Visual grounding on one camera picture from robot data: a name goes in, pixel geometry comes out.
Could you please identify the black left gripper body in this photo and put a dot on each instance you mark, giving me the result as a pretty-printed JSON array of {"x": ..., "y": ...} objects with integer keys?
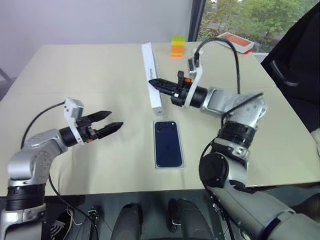
[{"x": 87, "y": 131}]

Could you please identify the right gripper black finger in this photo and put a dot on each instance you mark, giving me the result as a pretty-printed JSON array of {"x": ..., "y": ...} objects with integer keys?
[
  {"x": 165, "y": 83},
  {"x": 167, "y": 91}
]

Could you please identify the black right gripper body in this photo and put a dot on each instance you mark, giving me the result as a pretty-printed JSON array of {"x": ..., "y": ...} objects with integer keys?
[{"x": 182, "y": 95}]

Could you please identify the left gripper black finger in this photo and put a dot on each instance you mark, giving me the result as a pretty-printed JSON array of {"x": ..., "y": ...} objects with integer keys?
[
  {"x": 100, "y": 116},
  {"x": 110, "y": 129}
]

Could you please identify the white phone box lid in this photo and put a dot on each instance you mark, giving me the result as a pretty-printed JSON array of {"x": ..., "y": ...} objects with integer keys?
[{"x": 150, "y": 65}]

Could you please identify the dark blue smartphone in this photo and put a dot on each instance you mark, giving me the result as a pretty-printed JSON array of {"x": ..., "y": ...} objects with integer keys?
[
  {"x": 168, "y": 145},
  {"x": 185, "y": 150}
]

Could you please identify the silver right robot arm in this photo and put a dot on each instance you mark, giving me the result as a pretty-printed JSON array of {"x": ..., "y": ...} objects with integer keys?
[{"x": 237, "y": 155}]

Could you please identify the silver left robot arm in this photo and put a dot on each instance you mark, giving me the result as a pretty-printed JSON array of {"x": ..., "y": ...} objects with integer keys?
[{"x": 32, "y": 155}]

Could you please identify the white box with orange print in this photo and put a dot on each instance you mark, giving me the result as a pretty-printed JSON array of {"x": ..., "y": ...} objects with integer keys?
[{"x": 237, "y": 41}]

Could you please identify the green orange block stack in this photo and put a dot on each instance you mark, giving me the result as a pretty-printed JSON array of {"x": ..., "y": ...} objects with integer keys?
[{"x": 177, "y": 47}]

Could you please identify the red flat item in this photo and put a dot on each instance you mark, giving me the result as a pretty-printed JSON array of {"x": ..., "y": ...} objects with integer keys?
[{"x": 246, "y": 51}]

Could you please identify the black metal clamp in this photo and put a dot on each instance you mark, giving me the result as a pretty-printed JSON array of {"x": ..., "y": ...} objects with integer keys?
[{"x": 93, "y": 212}]

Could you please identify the dark rounded shape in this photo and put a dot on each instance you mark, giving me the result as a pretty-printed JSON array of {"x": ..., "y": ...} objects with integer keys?
[
  {"x": 187, "y": 220},
  {"x": 127, "y": 222}
]

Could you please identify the black white-striped sneaker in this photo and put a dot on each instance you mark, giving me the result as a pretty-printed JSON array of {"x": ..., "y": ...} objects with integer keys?
[{"x": 58, "y": 226}]

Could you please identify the dark purple chair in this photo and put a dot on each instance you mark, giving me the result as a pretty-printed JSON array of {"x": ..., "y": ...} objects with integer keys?
[{"x": 295, "y": 62}]

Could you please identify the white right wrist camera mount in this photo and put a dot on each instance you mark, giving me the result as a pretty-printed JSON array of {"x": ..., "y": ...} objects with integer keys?
[{"x": 197, "y": 75}]

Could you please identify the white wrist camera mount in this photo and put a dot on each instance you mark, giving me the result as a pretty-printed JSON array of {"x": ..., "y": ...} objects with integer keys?
[
  {"x": 72, "y": 110},
  {"x": 197, "y": 75}
]

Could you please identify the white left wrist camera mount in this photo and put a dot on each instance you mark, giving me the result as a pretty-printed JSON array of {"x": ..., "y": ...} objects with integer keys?
[{"x": 72, "y": 110}]

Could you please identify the dark window frame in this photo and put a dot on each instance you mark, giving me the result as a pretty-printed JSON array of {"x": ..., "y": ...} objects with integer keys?
[{"x": 197, "y": 17}]

